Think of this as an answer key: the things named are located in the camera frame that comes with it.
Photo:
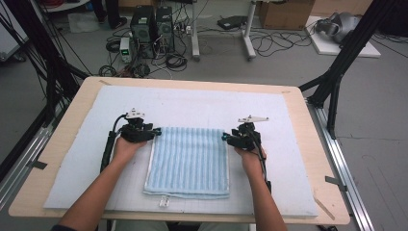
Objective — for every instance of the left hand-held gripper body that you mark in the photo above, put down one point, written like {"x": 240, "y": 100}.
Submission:
{"x": 136, "y": 133}

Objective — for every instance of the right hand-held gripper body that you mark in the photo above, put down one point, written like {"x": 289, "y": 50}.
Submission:
{"x": 247, "y": 139}

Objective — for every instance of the blue striped towel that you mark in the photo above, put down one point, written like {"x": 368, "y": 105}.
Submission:
{"x": 189, "y": 160}

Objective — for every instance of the person's left hand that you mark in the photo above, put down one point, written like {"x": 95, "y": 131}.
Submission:
{"x": 126, "y": 150}

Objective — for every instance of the person's right hand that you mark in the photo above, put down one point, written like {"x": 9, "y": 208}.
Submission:
{"x": 251, "y": 163}

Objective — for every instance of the white grid mat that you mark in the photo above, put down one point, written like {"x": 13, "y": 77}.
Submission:
{"x": 128, "y": 96}

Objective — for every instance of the wooden table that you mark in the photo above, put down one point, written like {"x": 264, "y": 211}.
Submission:
{"x": 304, "y": 128}

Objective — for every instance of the small white power supply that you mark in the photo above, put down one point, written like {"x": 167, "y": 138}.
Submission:
{"x": 125, "y": 49}

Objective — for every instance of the white stand leg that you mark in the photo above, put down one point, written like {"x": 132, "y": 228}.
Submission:
{"x": 248, "y": 35}
{"x": 194, "y": 32}

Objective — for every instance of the black tape strip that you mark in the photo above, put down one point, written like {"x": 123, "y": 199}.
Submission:
{"x": 38, "y": 164}
{"x": 335, "y": 182}

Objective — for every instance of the black computer tower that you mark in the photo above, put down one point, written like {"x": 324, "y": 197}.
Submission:
{"x": 165, "y": 29}
{"x": 142, "y": 29}

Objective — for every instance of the thin wooden stick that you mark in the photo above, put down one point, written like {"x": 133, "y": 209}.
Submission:
{"x": 324, "y": 208}

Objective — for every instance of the flat black device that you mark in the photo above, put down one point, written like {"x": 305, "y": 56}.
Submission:
{"x": 232, "y": 21}

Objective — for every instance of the white floor board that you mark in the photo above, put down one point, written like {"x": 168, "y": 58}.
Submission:
{"x": 327, "y": 48}

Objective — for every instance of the clear plastic bag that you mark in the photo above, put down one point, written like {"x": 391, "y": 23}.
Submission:
{"x": 81, "y": 23}

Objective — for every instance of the brown cardboard box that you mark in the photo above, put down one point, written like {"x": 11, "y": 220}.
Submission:
{"x": 285, "y": 14}

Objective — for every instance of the grey headset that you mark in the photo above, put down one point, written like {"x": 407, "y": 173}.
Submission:
{"x": 341, "y": 27}

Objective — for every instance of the white cabinet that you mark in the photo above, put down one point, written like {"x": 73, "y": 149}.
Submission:
{"x": 8, "y": 41}

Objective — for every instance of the aluminium rail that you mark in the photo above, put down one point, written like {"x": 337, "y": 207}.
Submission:
{"x": 340, "y": 160}
{"x": 29, "y": 150}

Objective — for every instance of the black metal frame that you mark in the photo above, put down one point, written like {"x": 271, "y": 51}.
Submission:
{"x": 346, "y": 51}
{"x": 48, "y": 57}

